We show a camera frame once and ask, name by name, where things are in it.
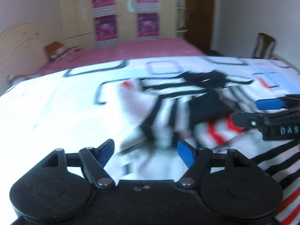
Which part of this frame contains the striped knit child sweater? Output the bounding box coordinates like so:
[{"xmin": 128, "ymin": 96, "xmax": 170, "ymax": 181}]
[{"xmin": 116, "ymin": 71, "xmax": 299, "ymax": 224}]

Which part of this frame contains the patterned white bed sheet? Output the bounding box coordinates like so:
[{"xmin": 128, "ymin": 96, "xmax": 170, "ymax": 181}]
[{"xmin": 1, "ymin": 56, "xmax": 299, "ymax": 224}]

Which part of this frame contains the dark wooden chair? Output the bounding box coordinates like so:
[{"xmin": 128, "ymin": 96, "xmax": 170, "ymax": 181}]
[{"xmin": 252, "ymin": 33, "xmax": 277, "ymax": 59}]

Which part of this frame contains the pink bed sheet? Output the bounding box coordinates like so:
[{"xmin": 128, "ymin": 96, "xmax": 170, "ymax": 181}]
[{"xmin": 36, "ymin": 38, "xmax": 205, "ymax": 76}]

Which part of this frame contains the cream corner shelf unit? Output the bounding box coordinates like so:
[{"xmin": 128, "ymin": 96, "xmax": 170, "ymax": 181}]
[{"xmin": 175, "ymin": 0, "xmax": 188, "ymax": 39}]

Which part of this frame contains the white patterned pillow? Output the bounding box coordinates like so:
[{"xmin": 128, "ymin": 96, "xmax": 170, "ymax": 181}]
[{"xmin": 7, "ymin": 74, "xmax": 39, "ymax": 84}]

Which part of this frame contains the lower left purple poster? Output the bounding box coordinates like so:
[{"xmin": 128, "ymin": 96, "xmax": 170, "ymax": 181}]
[{"xmin": 94, "ymin": 15, "xmax": 117, "ymax": 42}]

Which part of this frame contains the cream rounded headboard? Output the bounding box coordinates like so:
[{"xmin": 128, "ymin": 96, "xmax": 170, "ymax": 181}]
[{"xmin": 1, "ymin": 23, "xmax": 51, "ymax": 93}]

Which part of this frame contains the dark brown wooden door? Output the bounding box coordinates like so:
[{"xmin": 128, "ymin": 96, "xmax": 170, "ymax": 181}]
[{"xmin": 184, "ymin": 0, "xmax": 215, "ymax": 53}]

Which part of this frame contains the lower right purple poster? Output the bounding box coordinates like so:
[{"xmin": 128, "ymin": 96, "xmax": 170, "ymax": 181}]
[{"xmin": 137, "ymin": 13, "xmax": 160, "ymax": 38}]

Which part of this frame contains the cream wardrobe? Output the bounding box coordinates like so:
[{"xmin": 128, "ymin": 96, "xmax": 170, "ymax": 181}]
[{"xmin": 60, "ymin": 0, "xmax": 179, "ymax": 49}]

